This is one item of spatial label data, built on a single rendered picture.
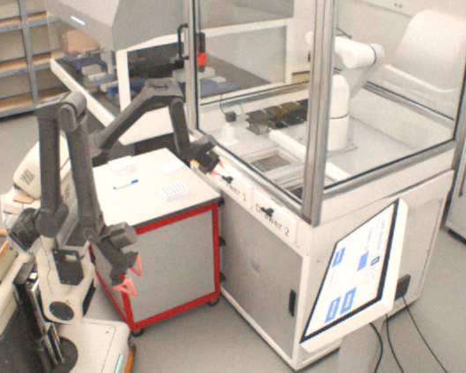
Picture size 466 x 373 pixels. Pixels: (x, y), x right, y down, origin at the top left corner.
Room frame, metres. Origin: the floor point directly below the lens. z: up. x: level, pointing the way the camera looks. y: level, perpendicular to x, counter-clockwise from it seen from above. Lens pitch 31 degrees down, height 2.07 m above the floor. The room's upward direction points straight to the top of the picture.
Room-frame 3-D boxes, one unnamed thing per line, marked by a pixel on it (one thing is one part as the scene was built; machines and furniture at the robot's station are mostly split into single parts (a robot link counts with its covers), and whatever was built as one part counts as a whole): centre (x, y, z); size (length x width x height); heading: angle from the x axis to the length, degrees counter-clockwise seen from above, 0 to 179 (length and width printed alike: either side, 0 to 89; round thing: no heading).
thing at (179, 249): (2.22, 0.48, 0.38); 0.62 x 0.58 x 0.76; 32
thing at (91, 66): (3.67, 0.63, 1.13); 1.78 x 1.14 x 0.45; 32
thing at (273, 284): (2.25, -0.43, 0.40); 1.03 x 0.95 x 0.80; 32
